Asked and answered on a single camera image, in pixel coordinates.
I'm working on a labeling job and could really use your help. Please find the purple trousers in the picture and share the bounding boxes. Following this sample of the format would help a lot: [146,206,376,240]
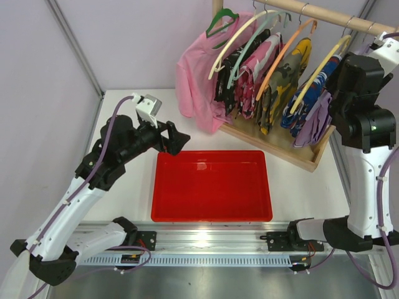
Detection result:
[293,90,332,148]

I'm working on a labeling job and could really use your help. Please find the purple hanger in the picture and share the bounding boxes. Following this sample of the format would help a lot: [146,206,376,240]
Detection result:
[354,22,376,55]

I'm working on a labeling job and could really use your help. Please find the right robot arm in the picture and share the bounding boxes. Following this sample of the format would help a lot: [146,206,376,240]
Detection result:
[287,53,398,252]

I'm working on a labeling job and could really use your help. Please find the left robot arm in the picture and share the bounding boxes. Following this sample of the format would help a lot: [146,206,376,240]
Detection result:
[10,115,191,286]

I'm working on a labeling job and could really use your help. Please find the cream hanger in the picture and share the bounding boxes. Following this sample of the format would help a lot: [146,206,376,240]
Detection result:
[201,10,277,80]

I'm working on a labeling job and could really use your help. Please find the orange hanger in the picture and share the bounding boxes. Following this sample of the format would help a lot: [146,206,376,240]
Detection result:
[256,18,318,101]

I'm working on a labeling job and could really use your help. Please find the yellow hanger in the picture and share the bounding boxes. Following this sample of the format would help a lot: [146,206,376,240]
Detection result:
[289,15,355,115]

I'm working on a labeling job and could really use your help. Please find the red plastic tray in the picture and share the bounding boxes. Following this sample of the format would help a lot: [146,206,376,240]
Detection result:
[151,150,273,222]

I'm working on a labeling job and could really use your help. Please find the black floral garment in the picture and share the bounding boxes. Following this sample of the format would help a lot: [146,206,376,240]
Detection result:
[214,28,271,116]

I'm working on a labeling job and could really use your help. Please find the pink t-shirt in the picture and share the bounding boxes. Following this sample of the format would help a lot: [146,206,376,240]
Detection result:
[175,12,253,133]

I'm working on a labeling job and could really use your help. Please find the pink patterned garment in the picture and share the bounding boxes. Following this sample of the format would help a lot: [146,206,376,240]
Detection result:
[235,32,284,119]

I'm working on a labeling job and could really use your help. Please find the blue patterned garment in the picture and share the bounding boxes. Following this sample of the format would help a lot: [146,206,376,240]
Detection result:
[281,55,342,138]

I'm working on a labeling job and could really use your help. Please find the camouflage garment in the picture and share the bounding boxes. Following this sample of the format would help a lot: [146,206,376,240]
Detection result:
[255,37,312,135]

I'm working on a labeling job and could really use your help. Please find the wooden clothes rack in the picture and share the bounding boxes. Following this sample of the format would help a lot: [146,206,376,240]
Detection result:
[220,1,398,172]

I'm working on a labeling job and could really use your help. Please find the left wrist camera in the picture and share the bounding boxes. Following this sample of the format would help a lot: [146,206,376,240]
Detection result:
[131,93,162,128]

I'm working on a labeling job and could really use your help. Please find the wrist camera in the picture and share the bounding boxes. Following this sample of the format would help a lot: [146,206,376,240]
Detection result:
[131,93,162,128]
[367,32,399,77]

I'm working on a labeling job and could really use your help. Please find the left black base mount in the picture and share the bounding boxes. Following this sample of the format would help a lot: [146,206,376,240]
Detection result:
[121,230,157,251]

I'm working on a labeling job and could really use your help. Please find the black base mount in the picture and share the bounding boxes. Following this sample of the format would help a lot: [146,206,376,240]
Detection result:
[259,231,324,252]
[121,230,157,251]

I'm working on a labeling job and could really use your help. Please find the aluminium rail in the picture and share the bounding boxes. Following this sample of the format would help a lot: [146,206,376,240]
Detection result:
[73,221,386,253]

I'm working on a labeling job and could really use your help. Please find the white cable duct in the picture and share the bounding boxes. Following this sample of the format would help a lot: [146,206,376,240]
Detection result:
[82,254,292,267]

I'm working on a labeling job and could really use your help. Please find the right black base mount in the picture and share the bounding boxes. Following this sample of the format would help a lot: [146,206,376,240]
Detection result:
[259,231,324,252]

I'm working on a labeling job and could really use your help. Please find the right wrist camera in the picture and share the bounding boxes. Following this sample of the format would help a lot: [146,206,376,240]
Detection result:
[367,32,399,77]

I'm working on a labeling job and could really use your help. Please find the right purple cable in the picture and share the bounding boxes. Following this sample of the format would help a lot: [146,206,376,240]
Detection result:
[345,149,399,290]

